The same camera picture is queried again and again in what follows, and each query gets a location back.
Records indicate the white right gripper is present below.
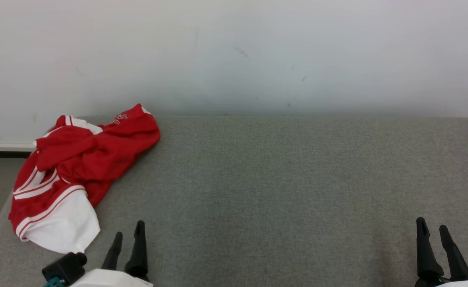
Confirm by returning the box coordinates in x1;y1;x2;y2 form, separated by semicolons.
414;217;468;287

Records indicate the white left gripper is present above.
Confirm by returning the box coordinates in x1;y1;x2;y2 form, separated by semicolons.
70;220;154;287

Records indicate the red white basketball jersey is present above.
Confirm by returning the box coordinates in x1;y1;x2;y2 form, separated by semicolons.
8;115;104;254

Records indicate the white wall baseboard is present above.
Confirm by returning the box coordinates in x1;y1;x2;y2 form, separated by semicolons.
0;143;37;152

